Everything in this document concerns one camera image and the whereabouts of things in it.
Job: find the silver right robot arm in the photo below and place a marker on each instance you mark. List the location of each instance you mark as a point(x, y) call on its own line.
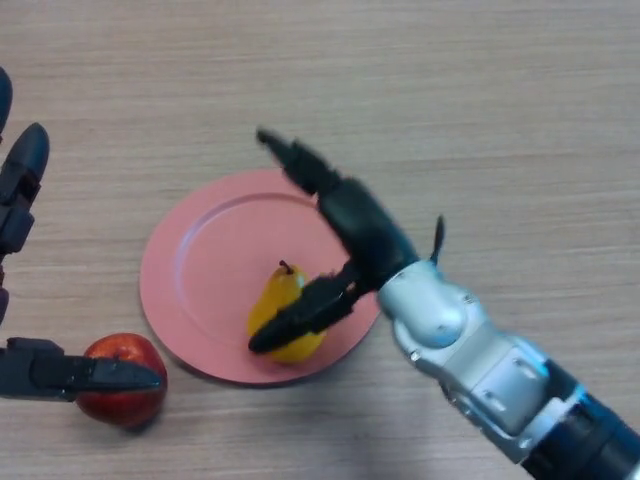
point(490, 370)

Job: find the pink round plate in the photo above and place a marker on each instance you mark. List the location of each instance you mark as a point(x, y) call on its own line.
point(210, 270)

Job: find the yellow pear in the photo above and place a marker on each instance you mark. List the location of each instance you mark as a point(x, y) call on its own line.
point(277, 300)

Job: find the red apple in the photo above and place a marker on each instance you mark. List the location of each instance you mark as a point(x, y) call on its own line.
point(122, 410)

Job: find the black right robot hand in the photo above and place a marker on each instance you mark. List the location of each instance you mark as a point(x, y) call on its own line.
point(365, 235)

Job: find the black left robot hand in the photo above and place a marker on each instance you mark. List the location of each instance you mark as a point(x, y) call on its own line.
point(20, 360)

